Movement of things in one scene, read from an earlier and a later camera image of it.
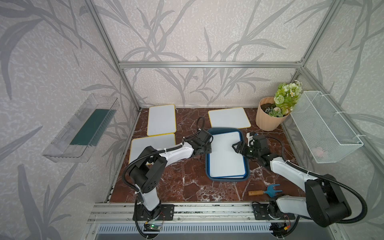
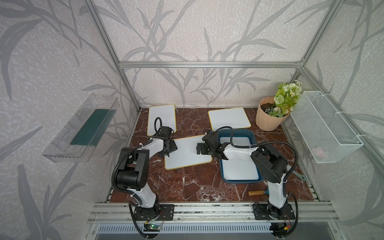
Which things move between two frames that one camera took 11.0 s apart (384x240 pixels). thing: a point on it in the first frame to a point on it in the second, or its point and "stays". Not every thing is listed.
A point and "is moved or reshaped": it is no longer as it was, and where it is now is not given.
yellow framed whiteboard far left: (161, 120) stays
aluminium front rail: (108, 212) stays
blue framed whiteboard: (225, 162) is moved or reshaped
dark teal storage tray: (224, 163) is moved or reshaped
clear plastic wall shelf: (74, 141) stays
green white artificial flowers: (286, 96) stays
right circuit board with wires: (279, 228) stays
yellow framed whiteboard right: (234, 118) stays
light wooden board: (265, 122) stays
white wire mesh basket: (326, 134) stays
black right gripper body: (248, 151) to (203, 150)
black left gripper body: (206, 149) to (172, 147)
